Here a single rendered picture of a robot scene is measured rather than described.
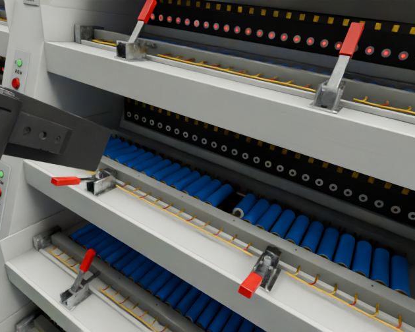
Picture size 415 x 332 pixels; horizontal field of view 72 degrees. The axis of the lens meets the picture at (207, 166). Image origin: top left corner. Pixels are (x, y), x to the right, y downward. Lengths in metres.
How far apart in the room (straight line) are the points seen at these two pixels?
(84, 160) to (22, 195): 0.41
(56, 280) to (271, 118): 0.46
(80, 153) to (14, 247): 0.47
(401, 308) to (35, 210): 0.57
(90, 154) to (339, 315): 0.28
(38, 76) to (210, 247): 0.38
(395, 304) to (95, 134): 0.32
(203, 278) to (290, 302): 0.10
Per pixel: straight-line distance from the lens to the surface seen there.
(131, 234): 0.41
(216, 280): 0.35
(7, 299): 0.72
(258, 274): 0.31
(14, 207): 0.60
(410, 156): 0.30
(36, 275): 0.61
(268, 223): 0.40
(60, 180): 0.41
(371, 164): 0.30
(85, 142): 0.19
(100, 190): 0.45
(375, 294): 0.36
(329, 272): 0.36
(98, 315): 0.54
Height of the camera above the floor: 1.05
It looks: 10 degrees down
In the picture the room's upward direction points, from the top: 17 degrees clockwise
